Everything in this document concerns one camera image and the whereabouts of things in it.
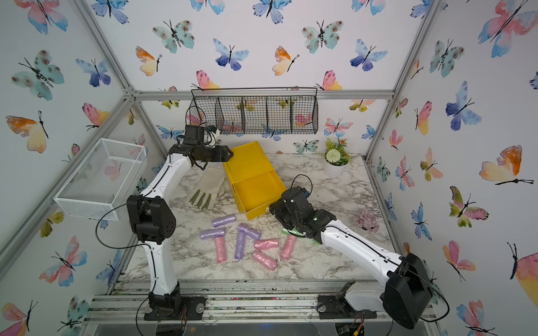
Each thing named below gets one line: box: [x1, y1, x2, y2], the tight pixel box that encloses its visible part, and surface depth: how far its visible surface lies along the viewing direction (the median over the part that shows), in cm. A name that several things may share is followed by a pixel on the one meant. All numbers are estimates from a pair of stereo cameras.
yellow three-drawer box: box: [222, 140, 288, 221], surface depth 90 cm
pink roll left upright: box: [214, 235, 227, 264], surface depth 88 cm
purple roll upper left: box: [212, 214, 237, 228], surface depth 95 cm
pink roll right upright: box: [280, 234, 298, 261], surface depth 88 cm
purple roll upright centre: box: [234, 226, 246, 260], surface depth 89 cm
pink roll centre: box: [253, 238, 280, 251], surface depth 88 cm
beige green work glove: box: [188, 162, 226, 210], surface depth 107 cm
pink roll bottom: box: [252, 249, 279, 271], surface depth 84 cm
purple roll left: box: [200, 228, 226, 240], surface depth 91 cm
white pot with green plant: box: [323, 137, 351, 179], surface depth 106 cm
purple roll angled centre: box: [237, 222, 262, 241], surface depth 92 cm
